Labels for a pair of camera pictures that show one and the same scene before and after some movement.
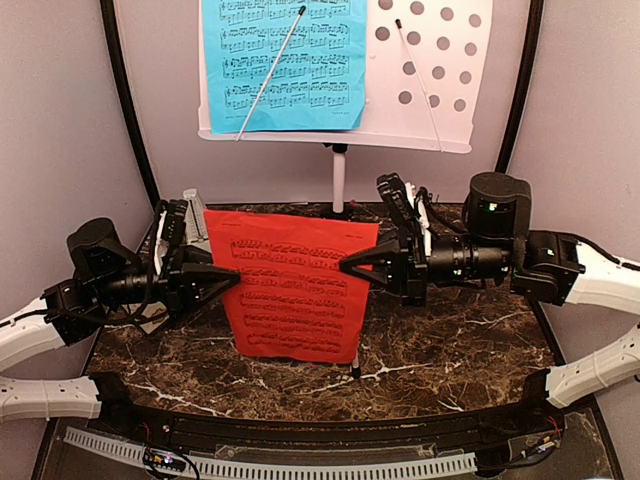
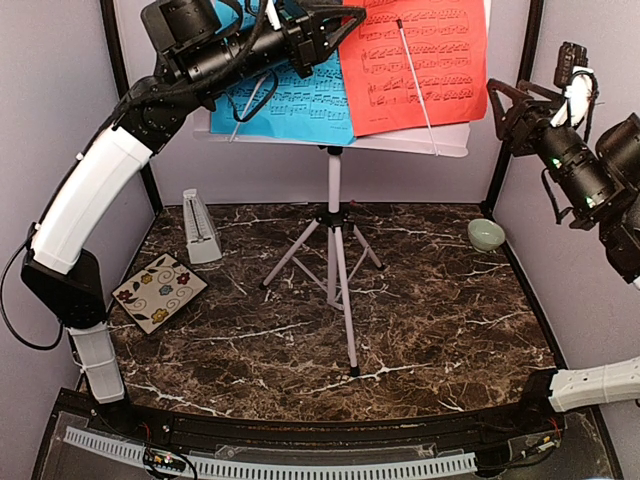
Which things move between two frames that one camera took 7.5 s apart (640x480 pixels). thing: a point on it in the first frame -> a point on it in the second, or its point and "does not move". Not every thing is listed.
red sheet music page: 293,300 -> 417,63
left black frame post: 120,73 does not move
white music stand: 425,72 -> 333,235
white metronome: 195,223 does not move
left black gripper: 184,278 -> 308,31
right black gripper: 407,249 -> 533,111
